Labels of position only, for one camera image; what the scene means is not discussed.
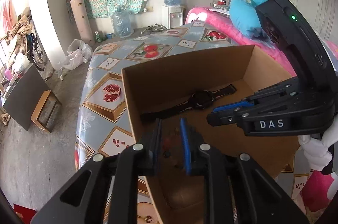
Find white gloved right hand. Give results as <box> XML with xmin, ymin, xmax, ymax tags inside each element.
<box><xmin>298</xmin><ymin>117</ymin><xmax>337</xmax><ymax>175</ymax></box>

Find black wrist watch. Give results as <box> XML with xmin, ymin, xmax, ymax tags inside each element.
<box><xmin>140</xmin><ymin>84</ymin><xmax>237</xmax><ymax>123</ymax></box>

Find brown cardboard box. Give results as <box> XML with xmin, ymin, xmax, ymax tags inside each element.
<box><xmin>121</xmin><ymin>45</ymin><xmax>301</xmax><ymax>223</ymax></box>

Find patterned fruit tablecloth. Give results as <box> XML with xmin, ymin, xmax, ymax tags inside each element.
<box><xmin>74</xmin><ymin>21</ymin><xmax>312</xmax><ymax>224</ymax></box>

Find blue floral pillow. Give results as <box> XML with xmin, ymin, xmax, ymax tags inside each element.
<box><xmin>229</xmin><ymin>0</ymin><xmax>268</xmax><ymax>41</ymax></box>

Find small wooden stool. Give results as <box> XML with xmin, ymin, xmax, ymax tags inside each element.
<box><xmin>30</xmin><ymin>90</ymin><xmax>62</xmax><ymax>133</ymax></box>

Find white plastic bags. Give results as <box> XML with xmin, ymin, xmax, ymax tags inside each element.
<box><xmin>59</xmin><ymin>39</ymin><xmax>93</xmax><ymax>70</ymax></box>

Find white water dispenser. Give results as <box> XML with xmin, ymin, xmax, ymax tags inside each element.
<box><xmin>162</xmin><ymin>5</ymin><xmax>184</xmax><ymax>29</ymax></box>

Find empty water jug on floor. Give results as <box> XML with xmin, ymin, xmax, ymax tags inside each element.
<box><xmin>110</xmin><ymin>7</ymin><xmax>134</xmax><ymax>38</ymax></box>

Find dark grey cabinet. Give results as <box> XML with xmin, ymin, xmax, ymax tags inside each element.
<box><xmin>2</xmin><ymin>64</ymin><xmax>49</xmax><ymax>131</ymax></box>

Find rolled beige mat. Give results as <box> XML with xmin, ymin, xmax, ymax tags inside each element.
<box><xmin>70</xmin><ymin>0</ymin><xmax>95</xmax><ymax>46</ymax></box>

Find pile of clothes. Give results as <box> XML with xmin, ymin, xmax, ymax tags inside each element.
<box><xmin>5</xmin><ymin>7</ymin><xmax>47</xmax><ymax>72</ymax></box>

